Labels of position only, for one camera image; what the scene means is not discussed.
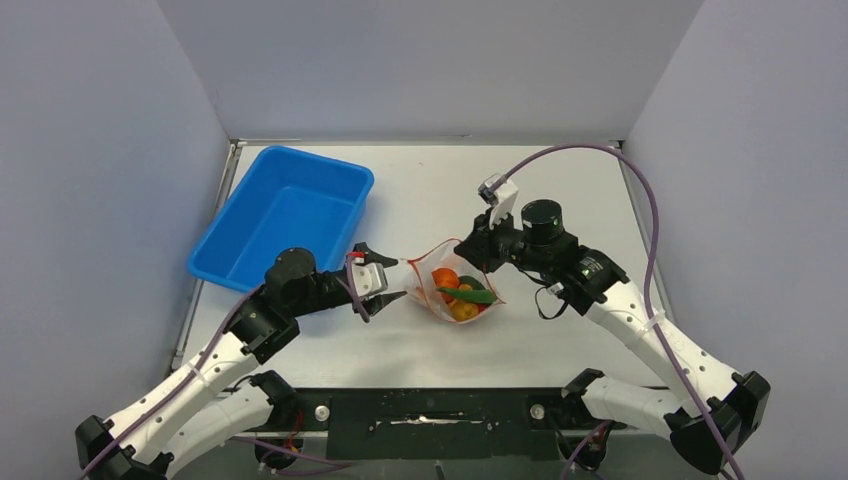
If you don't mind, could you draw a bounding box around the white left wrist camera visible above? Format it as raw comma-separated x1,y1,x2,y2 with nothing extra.
346,255,389,300

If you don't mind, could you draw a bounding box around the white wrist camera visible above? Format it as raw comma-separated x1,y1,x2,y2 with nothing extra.
478,173,519,230
346,255,389,300

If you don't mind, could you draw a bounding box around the round brown fried ball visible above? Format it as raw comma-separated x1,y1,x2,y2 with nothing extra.
449,299,480,323

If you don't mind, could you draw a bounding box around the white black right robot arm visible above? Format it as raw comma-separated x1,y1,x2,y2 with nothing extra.
454,200,771,475

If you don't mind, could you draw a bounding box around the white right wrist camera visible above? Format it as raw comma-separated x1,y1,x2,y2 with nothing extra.
478,173,519,230

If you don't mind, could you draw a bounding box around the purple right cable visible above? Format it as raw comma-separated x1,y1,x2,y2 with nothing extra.
486,143,747,480

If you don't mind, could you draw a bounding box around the green toy chili pepper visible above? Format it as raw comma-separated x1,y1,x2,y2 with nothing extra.
437,287,498,305

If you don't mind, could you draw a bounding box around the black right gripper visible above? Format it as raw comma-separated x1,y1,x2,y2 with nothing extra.
456,205,551,275

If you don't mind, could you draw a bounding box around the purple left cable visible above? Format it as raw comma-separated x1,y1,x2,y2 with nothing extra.
76,254,372,480

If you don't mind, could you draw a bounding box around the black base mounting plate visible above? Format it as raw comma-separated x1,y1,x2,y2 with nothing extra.
255,387,599,461

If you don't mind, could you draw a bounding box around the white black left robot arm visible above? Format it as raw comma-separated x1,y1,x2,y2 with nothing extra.
75,243,403,479

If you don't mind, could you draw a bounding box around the blue plastic bin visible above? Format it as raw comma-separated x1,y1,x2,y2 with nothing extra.
187,146,375,292

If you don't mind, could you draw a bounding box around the green toy avocado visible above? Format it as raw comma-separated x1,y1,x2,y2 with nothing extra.
458,275,487,290

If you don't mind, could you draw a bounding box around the orange toy pumpkin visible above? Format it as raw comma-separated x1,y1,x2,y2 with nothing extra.
431,267,460,304

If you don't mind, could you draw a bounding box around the purple cable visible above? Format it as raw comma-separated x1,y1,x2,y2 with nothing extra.
76,254,372,480
486,143,747,480

